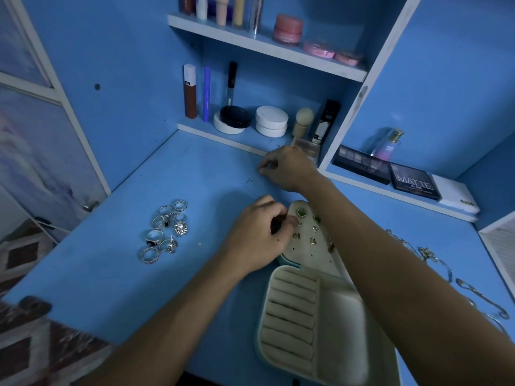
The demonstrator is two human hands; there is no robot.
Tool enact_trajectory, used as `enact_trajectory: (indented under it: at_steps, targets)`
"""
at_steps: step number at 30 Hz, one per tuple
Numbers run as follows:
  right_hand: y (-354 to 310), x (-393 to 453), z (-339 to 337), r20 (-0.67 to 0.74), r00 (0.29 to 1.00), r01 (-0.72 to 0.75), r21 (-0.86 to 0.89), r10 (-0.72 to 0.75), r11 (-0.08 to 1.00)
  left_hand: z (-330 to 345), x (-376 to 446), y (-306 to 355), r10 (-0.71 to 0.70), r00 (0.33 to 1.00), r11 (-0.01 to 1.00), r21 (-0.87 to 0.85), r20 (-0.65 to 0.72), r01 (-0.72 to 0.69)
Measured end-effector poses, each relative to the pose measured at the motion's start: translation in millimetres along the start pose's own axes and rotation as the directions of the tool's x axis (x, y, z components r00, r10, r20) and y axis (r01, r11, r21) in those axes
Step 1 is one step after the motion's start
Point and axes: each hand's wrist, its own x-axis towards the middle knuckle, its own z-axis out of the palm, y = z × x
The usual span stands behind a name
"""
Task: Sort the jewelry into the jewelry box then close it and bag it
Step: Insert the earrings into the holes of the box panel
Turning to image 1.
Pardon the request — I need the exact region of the person's right hand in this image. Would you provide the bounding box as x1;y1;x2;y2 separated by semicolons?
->
257;145;323;195

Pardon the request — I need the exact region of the person's left hand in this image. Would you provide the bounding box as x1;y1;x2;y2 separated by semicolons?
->
221;195;298;277

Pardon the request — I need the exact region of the pile of silver rings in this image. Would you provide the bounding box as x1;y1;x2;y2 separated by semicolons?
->
137;198;190;265

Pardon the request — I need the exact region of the cream jewellery box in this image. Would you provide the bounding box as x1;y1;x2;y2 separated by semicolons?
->
256;199;401;386

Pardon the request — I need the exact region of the pile of silver bracelets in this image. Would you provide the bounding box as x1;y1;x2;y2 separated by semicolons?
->
386;229;512;335

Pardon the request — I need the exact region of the person's left forearm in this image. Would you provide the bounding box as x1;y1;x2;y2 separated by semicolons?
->
80;257;251;386

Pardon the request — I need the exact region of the person's right forearm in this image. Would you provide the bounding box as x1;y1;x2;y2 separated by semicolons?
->
306;176;515;386

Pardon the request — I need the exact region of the white flat box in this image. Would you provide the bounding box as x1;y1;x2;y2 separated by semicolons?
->
430;174;481;216

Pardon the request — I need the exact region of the square brown powder compact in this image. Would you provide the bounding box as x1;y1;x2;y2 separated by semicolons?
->
291;137;323;164

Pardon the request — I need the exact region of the white round cream jar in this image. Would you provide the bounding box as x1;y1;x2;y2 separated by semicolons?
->
255;106;290;139

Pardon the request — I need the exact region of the beige makeup sponge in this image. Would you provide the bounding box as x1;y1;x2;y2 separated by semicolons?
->
293;107;315;140

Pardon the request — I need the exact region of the black cosmetic bottle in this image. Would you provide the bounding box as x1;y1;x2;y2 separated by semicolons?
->
312;99;341;145

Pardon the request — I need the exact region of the dark eyeshadow palette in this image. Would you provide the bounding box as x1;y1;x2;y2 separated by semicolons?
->
332;145;394;185

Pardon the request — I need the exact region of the white bowl black inside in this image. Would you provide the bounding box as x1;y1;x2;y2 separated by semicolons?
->
213;106;253;135

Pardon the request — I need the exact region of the small pink perfume bottle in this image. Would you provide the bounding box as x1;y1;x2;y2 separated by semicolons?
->
372;128;405;161

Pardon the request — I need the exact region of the black makeup brush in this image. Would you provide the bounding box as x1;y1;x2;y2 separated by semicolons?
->
226;61;238;108

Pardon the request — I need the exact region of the blue cosmetic tube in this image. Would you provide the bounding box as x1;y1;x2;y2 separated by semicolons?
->
201;65;212;123

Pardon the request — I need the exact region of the pink flat compact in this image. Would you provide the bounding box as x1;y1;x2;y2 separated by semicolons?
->
303;41;336;60
334;49;365;68

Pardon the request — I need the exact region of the brown lipstick tube white cap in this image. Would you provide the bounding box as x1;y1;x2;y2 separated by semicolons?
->
182;63;199;120

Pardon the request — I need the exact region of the black lettered eyeshadow palette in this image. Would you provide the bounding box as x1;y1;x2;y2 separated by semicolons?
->
389;163;443;202

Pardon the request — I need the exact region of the white shelf unit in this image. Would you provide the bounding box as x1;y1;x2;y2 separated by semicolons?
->
167;0;481;224

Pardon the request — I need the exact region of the pink round jar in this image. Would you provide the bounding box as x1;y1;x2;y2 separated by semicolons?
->
273;14;304;45

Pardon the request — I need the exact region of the white slatted cabinet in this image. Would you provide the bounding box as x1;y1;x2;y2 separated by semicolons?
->
479;211;515;298

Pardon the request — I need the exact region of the white framed marbled panel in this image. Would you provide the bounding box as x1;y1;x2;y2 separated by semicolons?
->
0;0;112;246

